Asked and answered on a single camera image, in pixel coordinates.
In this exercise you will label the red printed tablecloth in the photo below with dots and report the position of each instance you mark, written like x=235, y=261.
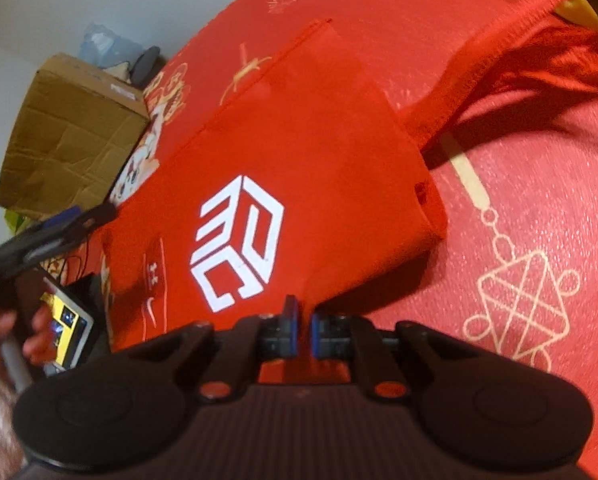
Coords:
x=529, y=185

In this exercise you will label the person's left hand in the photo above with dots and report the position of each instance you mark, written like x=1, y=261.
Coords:
x=39, y=332

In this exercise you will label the tablet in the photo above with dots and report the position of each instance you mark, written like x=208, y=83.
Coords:
x=69, y=325

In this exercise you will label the red shopping bag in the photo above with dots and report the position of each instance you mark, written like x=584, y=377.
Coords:
x=279, y=160

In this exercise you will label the green box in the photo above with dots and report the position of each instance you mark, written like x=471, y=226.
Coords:
x=15, y=220

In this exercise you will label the cardboard box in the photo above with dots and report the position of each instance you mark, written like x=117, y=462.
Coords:
x=69, y=135

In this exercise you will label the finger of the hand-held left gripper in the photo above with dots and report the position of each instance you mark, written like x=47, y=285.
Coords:
x=96, y=214
x=61, y=217

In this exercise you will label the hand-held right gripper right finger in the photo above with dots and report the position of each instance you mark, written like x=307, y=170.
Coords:
x=315, y=337

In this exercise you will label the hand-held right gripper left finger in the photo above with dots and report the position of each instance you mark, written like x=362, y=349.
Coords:
x=292, y=330

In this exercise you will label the grey stool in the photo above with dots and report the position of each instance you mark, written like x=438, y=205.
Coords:
x=146, y=62

